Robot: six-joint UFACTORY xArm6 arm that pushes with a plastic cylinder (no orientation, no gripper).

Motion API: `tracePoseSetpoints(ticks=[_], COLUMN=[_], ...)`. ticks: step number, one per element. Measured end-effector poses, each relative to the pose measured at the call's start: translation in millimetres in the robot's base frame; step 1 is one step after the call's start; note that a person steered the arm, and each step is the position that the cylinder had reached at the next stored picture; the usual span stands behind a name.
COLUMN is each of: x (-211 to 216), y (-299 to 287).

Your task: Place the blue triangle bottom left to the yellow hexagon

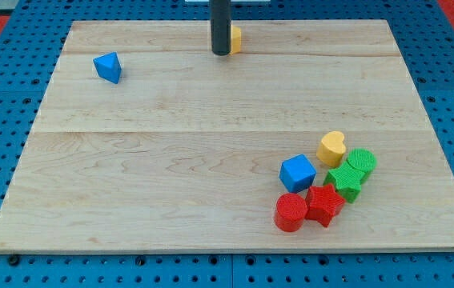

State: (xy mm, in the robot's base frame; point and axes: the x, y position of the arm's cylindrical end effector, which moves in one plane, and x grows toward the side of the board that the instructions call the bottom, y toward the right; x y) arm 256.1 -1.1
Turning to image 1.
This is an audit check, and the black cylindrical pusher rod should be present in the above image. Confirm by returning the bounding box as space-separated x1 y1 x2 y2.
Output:
210 0 231 56

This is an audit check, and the yellow hexagon block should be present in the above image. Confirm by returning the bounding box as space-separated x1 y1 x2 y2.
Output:
230 25 242 54

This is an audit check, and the blue triangle block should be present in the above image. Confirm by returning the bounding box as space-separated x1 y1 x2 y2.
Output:
93 52 122 84

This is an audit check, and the light wooden board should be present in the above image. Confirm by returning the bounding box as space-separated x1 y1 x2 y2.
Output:
0 20 454 254

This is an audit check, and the yellow heart block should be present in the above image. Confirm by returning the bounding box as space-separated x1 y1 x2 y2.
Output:
316 131 347 167

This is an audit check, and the blue cube block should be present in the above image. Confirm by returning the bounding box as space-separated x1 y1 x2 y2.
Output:
279 154 316 193

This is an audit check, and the green cylinder block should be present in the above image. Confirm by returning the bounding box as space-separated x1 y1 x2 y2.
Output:
347 148 377 184

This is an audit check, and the red cylinder block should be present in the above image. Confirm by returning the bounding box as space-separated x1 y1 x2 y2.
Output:
273 193 308 232

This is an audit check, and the green star block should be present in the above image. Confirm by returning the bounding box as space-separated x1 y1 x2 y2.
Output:
323 162 364 203

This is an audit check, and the red star block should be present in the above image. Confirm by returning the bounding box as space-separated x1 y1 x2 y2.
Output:
305 184 346 228

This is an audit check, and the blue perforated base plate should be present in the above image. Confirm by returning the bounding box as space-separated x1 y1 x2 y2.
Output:
0 0 454 287

